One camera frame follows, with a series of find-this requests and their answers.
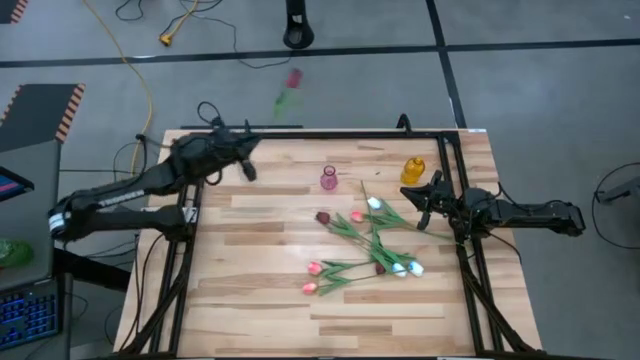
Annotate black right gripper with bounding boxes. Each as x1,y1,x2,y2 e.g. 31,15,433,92
399,169,455,232

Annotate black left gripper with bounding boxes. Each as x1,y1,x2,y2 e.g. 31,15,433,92
213,118,263,184

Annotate pink tulip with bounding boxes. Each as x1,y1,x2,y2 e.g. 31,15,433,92
307,257,401,279
350,179,389,226

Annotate dark red tulip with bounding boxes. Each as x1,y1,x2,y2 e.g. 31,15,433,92
369,234,389,277
272,67,305,121
315,211,386,261

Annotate green stem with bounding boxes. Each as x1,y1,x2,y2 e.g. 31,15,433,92
301,272,384,296

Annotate amber glass vase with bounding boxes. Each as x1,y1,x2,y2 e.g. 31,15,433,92
399,156,427,187

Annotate pink glass vase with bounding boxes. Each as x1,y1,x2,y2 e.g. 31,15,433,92
319,164,339,192

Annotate dark red tulips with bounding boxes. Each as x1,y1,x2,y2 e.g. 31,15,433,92
117,128,539,359

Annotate black stand base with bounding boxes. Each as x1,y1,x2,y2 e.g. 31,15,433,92
282,0,316,50

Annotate black desk beam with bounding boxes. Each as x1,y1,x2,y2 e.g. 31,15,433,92
52,247,132,293

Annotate large hazard-striped black mat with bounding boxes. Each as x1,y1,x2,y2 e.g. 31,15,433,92
0,83,87,154

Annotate grey side desk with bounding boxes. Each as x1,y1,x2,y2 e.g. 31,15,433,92
0,139,74,360

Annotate green object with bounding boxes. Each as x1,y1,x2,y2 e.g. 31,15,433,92
0,238,35,269

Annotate small hazard-striped black mat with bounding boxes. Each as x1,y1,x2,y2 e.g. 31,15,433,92
0,0,29,25

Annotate backlit keyboard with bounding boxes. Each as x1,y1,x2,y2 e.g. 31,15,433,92
0,287,60,351

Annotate small black cable loop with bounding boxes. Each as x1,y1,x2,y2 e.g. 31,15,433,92
196,101,225,129

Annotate long yellow cable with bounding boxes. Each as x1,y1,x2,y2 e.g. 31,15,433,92
81,0,154,174

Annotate black floor cable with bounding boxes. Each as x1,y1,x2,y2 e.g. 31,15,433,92
114,0,294,70

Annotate yellow cable with plug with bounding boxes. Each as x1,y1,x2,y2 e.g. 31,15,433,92
158,0,200,48

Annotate large black cable loop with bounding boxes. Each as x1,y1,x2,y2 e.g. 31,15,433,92
591,161,640,251

